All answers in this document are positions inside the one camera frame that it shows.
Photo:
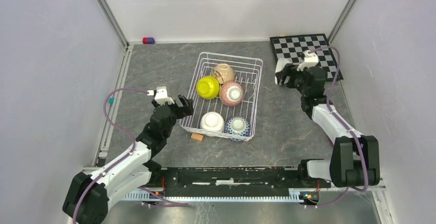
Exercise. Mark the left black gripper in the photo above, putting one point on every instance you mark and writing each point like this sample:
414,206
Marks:
186,110

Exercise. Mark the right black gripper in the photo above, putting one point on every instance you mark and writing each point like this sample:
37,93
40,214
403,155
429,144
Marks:
293,72

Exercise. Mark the yellow-green bowl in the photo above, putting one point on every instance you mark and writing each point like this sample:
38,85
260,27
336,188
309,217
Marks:
208,87

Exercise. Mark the red floral pattern bowl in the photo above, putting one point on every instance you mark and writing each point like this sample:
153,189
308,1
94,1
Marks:
231,94

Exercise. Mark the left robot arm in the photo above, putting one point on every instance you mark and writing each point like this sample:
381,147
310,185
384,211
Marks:
91,196

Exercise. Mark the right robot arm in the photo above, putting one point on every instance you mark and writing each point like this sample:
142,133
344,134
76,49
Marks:
355,157

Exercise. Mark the plain white bowl in rack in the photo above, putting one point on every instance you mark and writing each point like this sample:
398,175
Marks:
212,121

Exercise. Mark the black and white chessboard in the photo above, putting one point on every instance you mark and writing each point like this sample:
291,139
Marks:
289,47

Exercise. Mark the small wooden block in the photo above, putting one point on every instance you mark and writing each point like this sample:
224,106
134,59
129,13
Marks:
197,137

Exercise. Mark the beige bowl with leaf motif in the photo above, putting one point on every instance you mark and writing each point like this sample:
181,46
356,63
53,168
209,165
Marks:
223,73

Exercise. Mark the blue patterned bowl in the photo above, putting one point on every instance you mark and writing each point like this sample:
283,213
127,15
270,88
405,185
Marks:
237,125

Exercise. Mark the red and purple block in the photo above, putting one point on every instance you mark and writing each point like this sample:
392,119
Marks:
148,40

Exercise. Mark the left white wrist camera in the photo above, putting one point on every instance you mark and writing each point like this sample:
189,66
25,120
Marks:
160,95

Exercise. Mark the white wire dish rack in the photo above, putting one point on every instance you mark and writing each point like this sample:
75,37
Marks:
248,72

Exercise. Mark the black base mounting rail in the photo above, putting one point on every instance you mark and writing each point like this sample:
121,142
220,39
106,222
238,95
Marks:
270,181

